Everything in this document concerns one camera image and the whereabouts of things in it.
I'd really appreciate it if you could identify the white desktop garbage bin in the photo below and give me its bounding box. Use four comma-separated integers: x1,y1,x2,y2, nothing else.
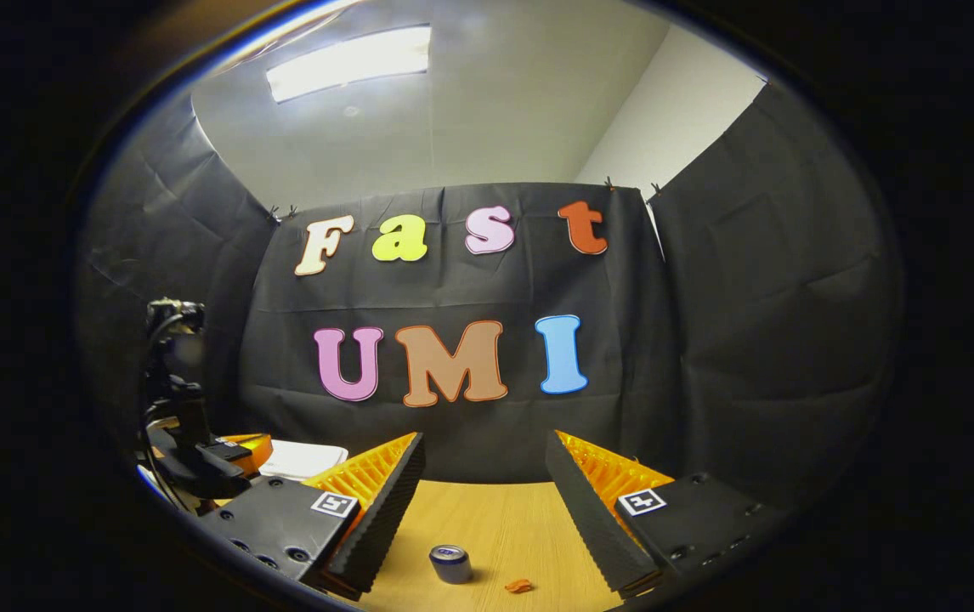
259,439,350,484

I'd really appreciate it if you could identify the silver blue pop can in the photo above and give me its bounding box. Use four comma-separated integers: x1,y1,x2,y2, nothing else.
428,545,473,585

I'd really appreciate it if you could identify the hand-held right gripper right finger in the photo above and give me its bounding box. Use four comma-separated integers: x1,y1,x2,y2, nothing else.
545,429,794,596

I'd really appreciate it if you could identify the ceiling light panel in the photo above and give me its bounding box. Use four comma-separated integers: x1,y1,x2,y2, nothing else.
266,25,433,104

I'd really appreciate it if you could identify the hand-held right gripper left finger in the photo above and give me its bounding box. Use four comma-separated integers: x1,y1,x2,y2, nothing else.
198,431,427,600

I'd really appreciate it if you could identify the black backdrop cloth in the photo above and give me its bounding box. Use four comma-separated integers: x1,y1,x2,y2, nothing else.
79,81,904,519

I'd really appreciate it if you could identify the wooden desktop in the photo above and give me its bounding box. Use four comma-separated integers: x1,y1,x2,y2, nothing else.
360,479,628,612

